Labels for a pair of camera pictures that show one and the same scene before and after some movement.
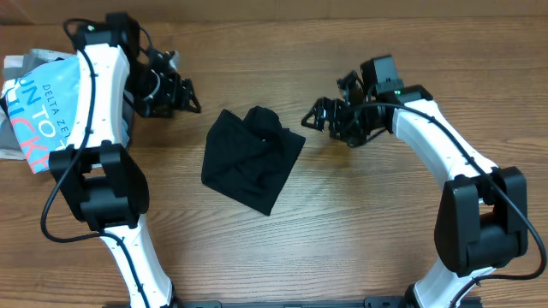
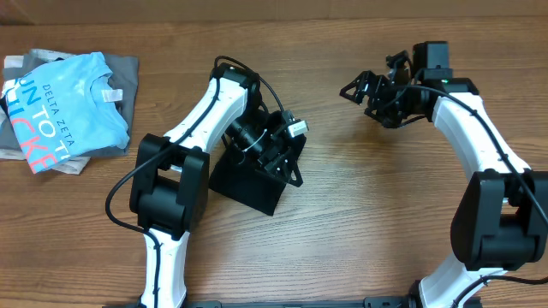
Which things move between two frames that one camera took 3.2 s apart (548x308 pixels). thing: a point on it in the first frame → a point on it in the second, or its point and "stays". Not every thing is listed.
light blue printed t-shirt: x=40 y=98 stays
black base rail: x=369 y=302 stays
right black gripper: x=332 y=115 → x=381 y=95
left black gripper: x=172 y=98 → x=271 y=157
